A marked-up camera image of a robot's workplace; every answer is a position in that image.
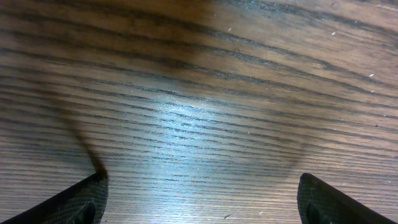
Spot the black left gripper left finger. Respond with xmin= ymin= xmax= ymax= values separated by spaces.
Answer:
xmin=2 ymin=172 xmax=108 ymax=224

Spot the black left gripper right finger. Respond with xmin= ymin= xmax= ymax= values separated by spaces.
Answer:
xmin=297 ymin=173 xmax=397 ymax=224

